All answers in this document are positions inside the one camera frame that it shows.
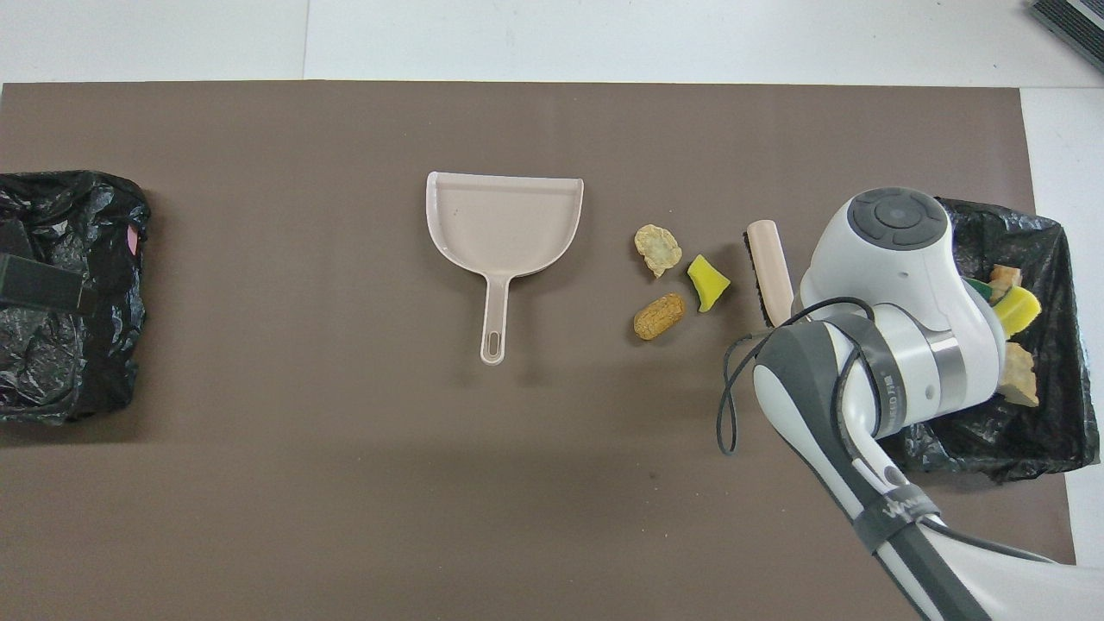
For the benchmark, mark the brown bread roll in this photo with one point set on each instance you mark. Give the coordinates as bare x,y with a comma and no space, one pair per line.
660,316

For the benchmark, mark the open black bag-lined bin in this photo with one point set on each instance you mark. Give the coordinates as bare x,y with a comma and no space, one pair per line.
1052,431

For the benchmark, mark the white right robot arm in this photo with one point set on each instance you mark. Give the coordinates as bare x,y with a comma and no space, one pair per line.
897,285

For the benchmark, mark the right black trash bag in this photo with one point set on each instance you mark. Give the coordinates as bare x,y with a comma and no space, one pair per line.
69,362

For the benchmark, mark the pale torn bread piece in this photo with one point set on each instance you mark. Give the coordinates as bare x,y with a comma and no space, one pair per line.
1020,375
657,248

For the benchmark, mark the green and yellow sponge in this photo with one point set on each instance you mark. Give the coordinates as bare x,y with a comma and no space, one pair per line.
979,289

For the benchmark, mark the small yellow sponge piece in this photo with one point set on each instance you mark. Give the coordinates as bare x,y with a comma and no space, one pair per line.
707,283

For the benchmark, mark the large yellow sponge piece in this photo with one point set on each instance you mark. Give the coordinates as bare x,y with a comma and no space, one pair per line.
1018,312

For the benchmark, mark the beige plastic dustpan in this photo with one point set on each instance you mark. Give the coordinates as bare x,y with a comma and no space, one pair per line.
504,220

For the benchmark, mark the grey ribbed panel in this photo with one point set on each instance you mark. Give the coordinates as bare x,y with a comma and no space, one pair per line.
1074,26

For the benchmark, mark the beige hand brush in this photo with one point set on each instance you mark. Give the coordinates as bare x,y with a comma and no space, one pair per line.
770,259

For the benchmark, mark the brown table mat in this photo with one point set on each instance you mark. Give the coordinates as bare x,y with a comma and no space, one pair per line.
345,474

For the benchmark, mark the orange striped bread piece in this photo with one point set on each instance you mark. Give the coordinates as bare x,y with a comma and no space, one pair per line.
1005,276

